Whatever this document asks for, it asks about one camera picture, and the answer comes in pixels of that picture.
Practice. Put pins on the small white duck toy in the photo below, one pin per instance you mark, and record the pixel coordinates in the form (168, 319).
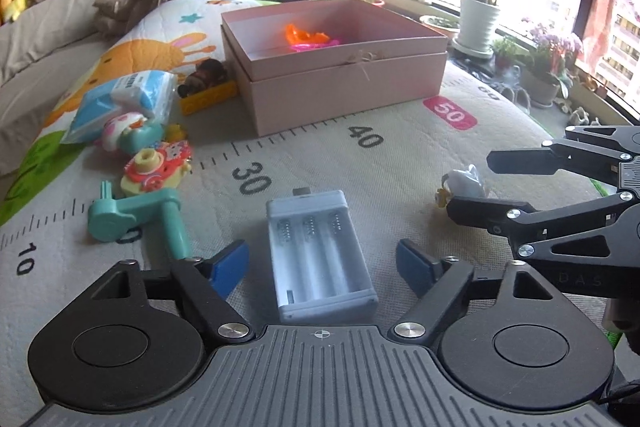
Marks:
(460, 182)

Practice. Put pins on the pink cardboard gift box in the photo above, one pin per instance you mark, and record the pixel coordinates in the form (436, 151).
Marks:
(384, 59)

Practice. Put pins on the yellow duck plush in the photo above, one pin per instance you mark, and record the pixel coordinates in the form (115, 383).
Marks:
(12, 9)

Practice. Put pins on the flower pot with plant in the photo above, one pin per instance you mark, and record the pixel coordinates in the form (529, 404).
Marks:
(552, 61)

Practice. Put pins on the pink pig figurine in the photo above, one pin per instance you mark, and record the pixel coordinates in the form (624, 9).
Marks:
(129, 133)

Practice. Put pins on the white plant pot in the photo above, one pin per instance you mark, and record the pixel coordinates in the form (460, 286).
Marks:
(477, 25)

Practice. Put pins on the black haired wooden doll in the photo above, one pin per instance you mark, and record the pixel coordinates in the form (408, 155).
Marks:
(209, 73)

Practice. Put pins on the yellow toy block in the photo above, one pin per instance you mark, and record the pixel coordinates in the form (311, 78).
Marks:
(198, 101)

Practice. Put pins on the beige covered sofa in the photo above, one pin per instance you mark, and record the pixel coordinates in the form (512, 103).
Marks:
(42, 54)

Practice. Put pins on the white battery holder case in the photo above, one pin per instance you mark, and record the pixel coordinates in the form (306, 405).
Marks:
(319, 272)

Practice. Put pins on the orange plastic toy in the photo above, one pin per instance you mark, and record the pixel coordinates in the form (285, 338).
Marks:
(293, 35)

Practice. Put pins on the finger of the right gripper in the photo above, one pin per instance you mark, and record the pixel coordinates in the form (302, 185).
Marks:
(495, 211)
(609, 154)

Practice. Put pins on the red yellow round toy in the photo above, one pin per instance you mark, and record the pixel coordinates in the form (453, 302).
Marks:
(154, 168)

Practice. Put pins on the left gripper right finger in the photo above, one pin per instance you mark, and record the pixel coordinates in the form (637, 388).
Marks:
(506, 336)

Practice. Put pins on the colourful children play mat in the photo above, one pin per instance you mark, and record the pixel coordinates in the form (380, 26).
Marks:
(387, 161)

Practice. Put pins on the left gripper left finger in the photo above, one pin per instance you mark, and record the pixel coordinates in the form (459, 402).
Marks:
(131, 339)

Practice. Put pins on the blue white tissue pack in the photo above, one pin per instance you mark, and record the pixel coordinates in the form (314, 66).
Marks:
(149, 93)

